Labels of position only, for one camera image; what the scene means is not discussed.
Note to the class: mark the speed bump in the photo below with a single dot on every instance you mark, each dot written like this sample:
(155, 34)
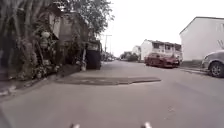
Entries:
(110, 80)

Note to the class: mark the utility pole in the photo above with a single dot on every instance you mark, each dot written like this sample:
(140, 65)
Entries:
(106, 45)

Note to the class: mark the dark parked vehicle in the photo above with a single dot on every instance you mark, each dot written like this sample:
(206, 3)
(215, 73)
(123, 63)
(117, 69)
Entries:
(93, 55)

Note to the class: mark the grey asphalt road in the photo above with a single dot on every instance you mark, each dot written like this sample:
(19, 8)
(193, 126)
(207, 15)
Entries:
(133, 103)

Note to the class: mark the white house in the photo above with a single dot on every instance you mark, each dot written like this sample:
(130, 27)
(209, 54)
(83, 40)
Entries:
(160, 49)

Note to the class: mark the red car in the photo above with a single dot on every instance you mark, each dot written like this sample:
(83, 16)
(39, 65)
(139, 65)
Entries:
(162, 60)

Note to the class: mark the overgrown shack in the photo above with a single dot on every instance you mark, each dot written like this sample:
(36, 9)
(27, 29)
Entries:
(63, 36)

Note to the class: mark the robot's own part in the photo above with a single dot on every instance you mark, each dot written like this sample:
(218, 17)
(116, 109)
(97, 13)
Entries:
(146, 125)
(75, 126)

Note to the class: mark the white building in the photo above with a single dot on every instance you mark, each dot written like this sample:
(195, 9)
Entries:
(201, 40)

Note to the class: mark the large trees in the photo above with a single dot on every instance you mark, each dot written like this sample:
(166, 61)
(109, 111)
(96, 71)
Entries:
(30, 20)

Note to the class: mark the concrete sidewalk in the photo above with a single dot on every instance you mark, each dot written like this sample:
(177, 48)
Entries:
(20, 86)

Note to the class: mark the grey car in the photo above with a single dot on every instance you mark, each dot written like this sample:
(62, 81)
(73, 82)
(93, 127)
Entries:
(214, 63)

